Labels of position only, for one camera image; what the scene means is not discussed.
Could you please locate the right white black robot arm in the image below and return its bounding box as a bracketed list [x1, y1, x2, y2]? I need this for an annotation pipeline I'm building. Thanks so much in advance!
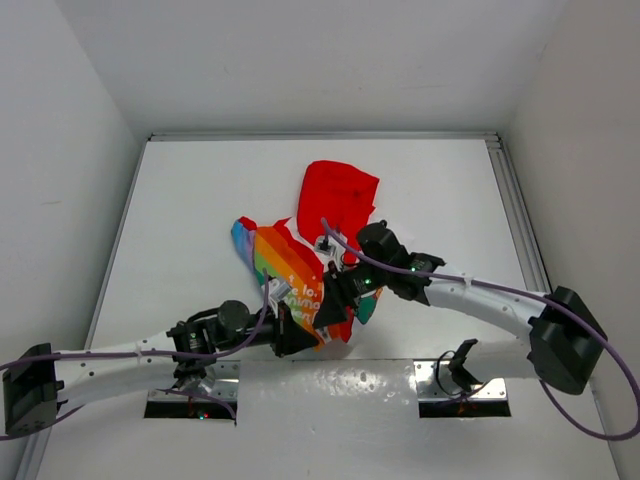
[313, 221, 606, 395]

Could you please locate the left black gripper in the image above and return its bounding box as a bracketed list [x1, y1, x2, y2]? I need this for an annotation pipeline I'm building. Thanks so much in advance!
[216, 299, 318, 357]

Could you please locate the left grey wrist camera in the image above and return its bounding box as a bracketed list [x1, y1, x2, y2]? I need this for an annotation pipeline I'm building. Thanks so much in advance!
[265, 277, 291, 310]

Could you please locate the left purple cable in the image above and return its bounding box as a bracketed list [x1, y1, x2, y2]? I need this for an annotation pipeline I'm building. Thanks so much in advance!
[0, 269, 274, 441]

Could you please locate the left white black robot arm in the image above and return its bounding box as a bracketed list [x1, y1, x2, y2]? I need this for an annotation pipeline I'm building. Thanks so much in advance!
[1, 300, 319, 440]

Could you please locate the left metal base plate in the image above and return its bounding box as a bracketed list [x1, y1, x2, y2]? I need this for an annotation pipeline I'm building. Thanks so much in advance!
[147, 361, 240, 403]

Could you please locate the metal base plate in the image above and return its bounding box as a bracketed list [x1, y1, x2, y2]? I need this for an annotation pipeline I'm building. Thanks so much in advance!
[147, 361, 240, 403]
[413, 360, 508, 403]

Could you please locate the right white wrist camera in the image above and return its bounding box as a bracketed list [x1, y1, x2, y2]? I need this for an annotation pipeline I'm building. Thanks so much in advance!
[314, 234, 345, 259]

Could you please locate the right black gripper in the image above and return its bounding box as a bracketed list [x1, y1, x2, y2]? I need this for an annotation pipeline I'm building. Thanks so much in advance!
[313, 259, 390, 327]

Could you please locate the rainbow red child jacket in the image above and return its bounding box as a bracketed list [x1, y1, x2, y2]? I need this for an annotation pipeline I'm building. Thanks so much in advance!
[231, 160, 382, 350]

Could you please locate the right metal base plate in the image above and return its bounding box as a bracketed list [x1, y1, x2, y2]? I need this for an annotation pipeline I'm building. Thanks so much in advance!
[413, 360, 508, 403]

